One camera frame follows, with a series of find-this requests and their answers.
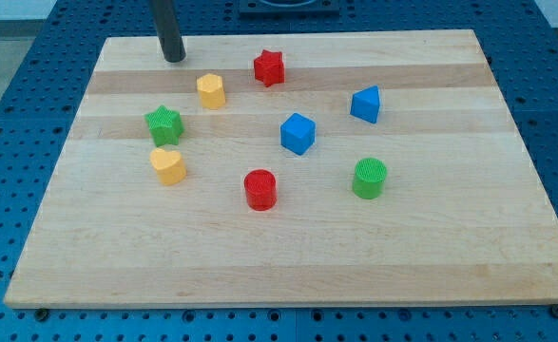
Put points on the green cylinder block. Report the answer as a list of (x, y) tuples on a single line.
[(369, 177)]

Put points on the green star block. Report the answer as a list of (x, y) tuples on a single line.
[(165, 126)]

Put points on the blue cube block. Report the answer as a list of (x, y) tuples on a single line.
[(297, 133)]

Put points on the blue triangle block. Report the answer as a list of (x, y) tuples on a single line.
[(366, 104)]

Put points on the red cylinder block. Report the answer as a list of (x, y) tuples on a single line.
[(260, 189)]

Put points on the wooden board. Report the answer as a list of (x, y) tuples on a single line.
[(463, 218)]

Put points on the red star block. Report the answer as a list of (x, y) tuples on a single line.
[(269, 68)]

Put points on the dark robot base mount plate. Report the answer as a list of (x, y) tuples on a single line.
[(267, 7)]

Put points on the yellow heart block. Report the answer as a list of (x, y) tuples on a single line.
[(168, 165)]

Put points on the black cylindrical robot arm rod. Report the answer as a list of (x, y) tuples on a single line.
[(166, 24)]

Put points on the yellow hexagon block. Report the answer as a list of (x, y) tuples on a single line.
[(211, 91)]

